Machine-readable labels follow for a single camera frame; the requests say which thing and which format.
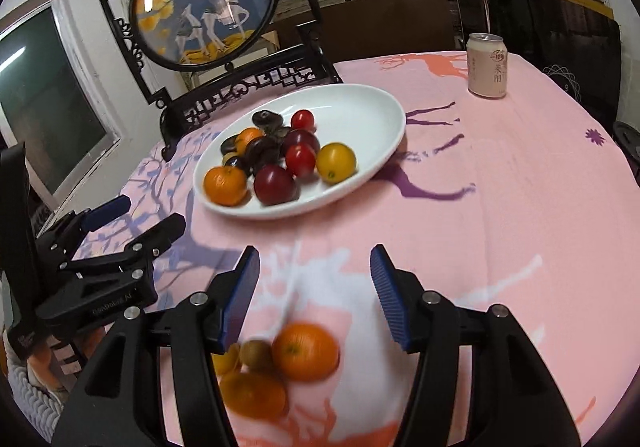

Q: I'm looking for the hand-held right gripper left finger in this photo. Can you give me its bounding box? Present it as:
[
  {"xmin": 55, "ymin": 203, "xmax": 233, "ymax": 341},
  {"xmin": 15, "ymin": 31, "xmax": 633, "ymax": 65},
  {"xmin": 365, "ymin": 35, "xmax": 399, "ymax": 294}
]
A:
[{"xmin": 51, "ymin": 245, "xmax": 262, "ymax": 447}]

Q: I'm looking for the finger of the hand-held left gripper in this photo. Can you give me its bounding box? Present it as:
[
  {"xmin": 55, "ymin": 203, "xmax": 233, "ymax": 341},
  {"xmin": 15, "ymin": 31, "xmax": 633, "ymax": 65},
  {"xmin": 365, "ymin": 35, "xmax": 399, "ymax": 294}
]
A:
[
  {"xmin": 36, "ymin": 194, "xmax": 132, "ymax": 274},
  {"xmin": 64, "ymin": 213, "xmax": 187, "ymax": 279}
]

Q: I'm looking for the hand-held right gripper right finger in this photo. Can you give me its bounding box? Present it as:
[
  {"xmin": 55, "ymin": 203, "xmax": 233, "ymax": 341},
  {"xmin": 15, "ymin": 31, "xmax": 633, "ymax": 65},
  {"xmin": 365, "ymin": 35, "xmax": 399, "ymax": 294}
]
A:
[{"xmin": 369, "ymin": 243, "xmax": 585, "ymax": 447}]

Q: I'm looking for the small tan longan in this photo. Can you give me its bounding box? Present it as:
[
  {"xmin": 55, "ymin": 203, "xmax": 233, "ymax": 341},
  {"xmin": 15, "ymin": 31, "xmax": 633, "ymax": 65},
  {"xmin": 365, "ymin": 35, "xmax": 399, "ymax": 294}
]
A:
[{"xmin": 240, "ymin": 339, "xmax": 275, "ymax": 371}]

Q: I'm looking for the yellow round fruit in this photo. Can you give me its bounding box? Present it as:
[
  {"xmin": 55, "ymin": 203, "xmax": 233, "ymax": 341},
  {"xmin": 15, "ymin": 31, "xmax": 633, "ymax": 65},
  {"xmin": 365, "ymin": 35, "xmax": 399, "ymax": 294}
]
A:
[
  {"xmin": 315, "ymin": 142, "xmax": 358, "ymax": 185},
  {"xmin": 212, "ymin": 344, "xmax": 242, "ymax": 374}
]

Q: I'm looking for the large tangerine green stem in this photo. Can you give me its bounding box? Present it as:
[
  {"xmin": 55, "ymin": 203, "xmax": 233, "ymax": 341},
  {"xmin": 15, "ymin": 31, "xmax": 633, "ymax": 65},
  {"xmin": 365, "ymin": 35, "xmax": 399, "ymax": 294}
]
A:
[{"xmin": 271, "ymin": 323, "xmax": 341, "ymax": 382}]

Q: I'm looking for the smooth orange fruit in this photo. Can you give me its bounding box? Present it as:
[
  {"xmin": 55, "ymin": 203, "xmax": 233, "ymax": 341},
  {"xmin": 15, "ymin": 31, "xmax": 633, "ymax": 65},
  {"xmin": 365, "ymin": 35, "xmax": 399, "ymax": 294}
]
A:
[{"xmin": 220, "ymin": 372, "xmax": 289, "ymax": 420}]

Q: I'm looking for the dark red plum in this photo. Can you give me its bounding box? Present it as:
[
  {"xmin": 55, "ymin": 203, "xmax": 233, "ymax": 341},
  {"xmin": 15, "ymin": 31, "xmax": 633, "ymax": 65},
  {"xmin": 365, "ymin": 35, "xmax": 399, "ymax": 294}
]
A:
[
  {"xmin": 283, "ymin": 128, "xmax": 321, "ymax": 155},
  {"xmin": 253, "ymin": 164, "xmax": 296, "ymax": 206}
]

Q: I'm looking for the small tangerine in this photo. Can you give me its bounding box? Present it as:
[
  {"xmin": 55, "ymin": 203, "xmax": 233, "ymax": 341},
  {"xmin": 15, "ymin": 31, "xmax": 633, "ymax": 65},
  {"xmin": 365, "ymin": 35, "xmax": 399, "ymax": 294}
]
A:
[{"xmin": 235, "ymin": 127, "xmax": 264, "ymax": 155}]

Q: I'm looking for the white oval plate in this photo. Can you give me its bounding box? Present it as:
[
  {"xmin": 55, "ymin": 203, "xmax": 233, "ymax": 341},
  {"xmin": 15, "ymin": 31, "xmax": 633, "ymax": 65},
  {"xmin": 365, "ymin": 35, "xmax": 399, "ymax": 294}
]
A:
[{"xmin": 192, "ymin": 84, "xmax": 407, "ymax": 220}]

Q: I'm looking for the white ribbed cushion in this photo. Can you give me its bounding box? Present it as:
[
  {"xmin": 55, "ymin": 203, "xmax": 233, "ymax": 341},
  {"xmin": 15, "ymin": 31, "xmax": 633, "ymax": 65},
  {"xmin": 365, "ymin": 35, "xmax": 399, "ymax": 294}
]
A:
[{"xmin": 5, "ymin": 352, "xmax": 68, "ymax": 423}]

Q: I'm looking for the white framed window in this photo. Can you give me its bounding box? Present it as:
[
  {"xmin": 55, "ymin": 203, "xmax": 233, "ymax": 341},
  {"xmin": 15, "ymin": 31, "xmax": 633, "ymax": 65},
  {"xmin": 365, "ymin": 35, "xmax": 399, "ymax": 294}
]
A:
[{"xmin": 0, "ymin": 0, "xmax": 121, "ymax": 200}]

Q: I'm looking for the pink printed tablecloth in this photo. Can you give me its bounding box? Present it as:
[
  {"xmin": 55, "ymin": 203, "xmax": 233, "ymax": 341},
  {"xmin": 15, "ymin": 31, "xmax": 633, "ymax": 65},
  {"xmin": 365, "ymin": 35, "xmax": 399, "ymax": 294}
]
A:
[{"xmin": 75, "ymin": 50, "xmax": 640, "ymax": 447}]

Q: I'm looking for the round deer screen black stand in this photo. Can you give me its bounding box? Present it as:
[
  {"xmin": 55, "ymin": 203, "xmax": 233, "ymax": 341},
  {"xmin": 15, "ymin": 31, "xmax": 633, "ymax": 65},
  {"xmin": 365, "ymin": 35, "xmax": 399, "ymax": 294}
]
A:
[{"xmin": 100, "ymin": 0, "xmax": 343, "ymax": 162}]

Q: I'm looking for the pale pink drink can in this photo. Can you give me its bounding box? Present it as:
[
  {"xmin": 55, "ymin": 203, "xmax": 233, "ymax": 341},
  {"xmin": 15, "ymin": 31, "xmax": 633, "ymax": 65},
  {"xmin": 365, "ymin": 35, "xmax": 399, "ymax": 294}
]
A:
[{"xmin": 467, "ymin": 33, "xmax": 510, "ymax": 99}]

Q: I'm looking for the brown board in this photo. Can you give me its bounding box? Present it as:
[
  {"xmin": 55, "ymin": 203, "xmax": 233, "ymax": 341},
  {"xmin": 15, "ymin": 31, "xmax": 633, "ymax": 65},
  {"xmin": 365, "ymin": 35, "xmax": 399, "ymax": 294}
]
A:
[{"xmin": 272, "ymin": 2, "xmax": 458, "ymax": 65}]

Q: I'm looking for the black round disc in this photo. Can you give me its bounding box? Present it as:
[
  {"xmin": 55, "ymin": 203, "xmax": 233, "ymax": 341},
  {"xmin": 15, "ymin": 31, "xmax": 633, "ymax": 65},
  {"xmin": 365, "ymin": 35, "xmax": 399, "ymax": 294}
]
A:
[{"xmin": 612, "ymin": 122, "xmax": 640, "ymax": 178}]

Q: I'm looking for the black chair behind table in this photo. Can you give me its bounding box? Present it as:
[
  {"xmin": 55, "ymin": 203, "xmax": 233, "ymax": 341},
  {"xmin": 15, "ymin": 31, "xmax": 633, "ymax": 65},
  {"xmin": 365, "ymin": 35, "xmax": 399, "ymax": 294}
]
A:
[{"xmin": 454, "ymin": 0, "xmax": 621, "ymax": 128}]

